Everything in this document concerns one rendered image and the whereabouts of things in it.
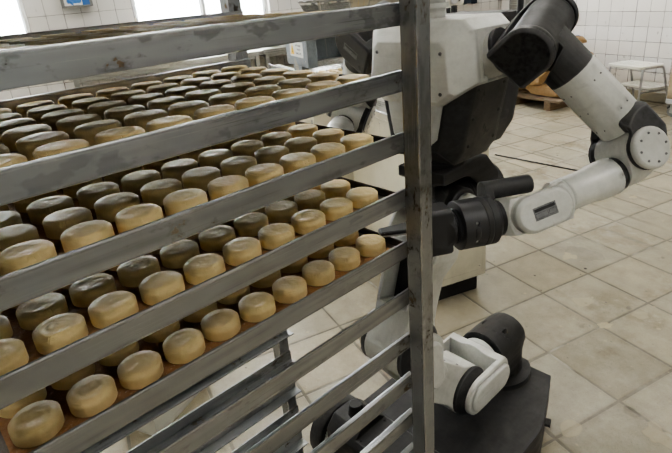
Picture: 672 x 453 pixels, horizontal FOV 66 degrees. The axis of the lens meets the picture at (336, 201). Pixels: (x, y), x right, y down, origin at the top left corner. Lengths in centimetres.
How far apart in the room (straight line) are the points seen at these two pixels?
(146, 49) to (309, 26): 20
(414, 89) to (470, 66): 32
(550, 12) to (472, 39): 14
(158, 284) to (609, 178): 79
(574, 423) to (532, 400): 25
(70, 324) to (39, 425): 11
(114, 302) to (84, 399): 11
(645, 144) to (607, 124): 7
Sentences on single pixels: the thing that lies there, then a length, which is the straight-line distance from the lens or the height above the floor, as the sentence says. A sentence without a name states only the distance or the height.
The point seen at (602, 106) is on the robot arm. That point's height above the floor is 113.
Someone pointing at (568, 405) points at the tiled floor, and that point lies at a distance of 203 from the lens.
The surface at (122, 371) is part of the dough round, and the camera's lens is 67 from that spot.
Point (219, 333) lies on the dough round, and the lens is 70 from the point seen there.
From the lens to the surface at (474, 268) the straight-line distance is 246.
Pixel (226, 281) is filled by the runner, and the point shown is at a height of 106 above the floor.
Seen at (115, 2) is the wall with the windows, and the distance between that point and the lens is 565.
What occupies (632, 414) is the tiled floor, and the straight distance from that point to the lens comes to 207.
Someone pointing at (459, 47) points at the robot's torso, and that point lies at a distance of 105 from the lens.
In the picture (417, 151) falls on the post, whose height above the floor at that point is 113.
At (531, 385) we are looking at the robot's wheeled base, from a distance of 182.
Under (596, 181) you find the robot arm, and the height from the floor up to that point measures 100.
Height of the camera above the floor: 136
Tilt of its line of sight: 22 degrees down
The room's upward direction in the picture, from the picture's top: 5 degrees counter-clockwise
